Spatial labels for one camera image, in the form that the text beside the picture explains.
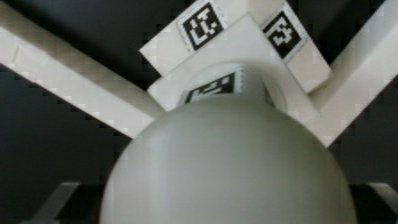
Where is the white lamp base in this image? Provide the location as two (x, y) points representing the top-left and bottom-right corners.
(141, 0), (331, 123)

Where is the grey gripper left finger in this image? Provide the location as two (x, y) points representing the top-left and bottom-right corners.
(20, 182), (80, 224)

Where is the white lamp bulb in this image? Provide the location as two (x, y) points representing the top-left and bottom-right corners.
(98, 63), (359, 224)

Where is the white front fence wall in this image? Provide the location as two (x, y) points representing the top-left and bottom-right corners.
(0, 0), (164, 138)

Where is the white right fence block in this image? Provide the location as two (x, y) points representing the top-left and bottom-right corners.
(308, 0), (398, 148)

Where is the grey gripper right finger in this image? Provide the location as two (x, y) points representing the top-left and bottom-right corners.
(370, 183), (398, 214)

